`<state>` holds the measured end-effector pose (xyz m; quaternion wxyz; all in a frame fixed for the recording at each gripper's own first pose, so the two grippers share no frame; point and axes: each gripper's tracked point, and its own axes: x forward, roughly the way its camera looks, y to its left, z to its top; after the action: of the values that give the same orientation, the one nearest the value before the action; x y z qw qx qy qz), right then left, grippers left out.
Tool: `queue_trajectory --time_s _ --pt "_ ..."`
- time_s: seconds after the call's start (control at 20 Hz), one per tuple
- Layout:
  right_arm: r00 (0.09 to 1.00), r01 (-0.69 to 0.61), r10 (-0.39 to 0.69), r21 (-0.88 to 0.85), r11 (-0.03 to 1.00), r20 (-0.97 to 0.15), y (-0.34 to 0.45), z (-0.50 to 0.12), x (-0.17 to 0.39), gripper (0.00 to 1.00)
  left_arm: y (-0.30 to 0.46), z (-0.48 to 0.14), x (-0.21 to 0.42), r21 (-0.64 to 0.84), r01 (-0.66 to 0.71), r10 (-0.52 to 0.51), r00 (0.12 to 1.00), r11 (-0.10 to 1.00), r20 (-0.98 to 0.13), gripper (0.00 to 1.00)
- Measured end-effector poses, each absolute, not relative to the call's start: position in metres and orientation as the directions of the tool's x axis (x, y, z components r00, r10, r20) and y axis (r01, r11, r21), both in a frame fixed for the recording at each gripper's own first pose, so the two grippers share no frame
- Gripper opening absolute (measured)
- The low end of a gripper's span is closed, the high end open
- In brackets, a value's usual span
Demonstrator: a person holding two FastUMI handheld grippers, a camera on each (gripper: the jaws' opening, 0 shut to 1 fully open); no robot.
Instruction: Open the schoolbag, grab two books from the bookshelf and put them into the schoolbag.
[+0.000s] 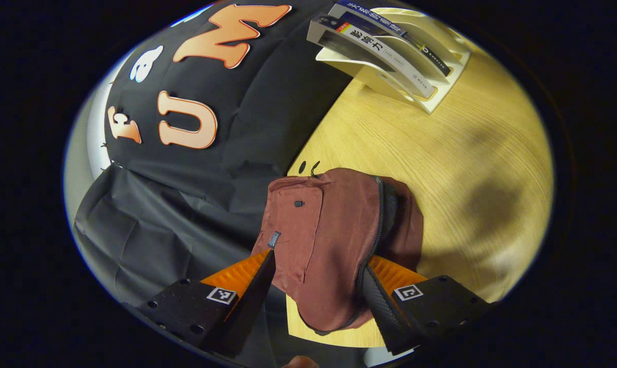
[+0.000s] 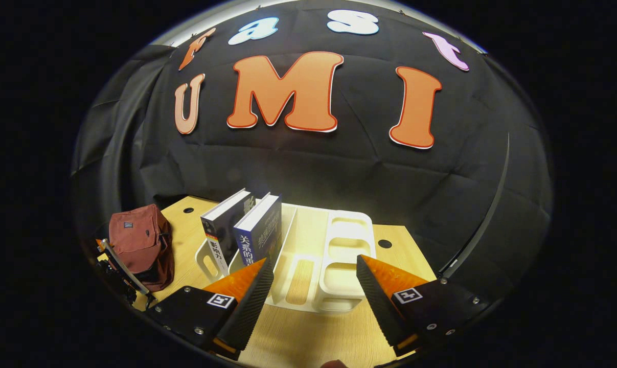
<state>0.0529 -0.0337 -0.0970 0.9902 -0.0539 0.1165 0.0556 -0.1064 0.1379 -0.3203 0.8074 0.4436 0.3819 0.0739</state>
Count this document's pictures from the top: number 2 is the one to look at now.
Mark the blue cover book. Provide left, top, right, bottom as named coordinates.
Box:
left=233, top=193, right=283, bottom=267

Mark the maroon schoolbag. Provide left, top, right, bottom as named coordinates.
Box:
left=108, top=204, right=175, bottom=292

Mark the white plastic bookshelf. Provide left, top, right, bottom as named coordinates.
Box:
left=194, top=202, right=377, bottom=314

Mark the grey cover book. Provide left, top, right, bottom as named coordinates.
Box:
left=200, top=188, right=257, bottom=277

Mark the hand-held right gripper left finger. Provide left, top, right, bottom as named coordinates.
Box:
left=147, top=257, right=276, bottom=355

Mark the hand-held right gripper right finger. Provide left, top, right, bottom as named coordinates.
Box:
left=357, top=254, right=493, bottom=357

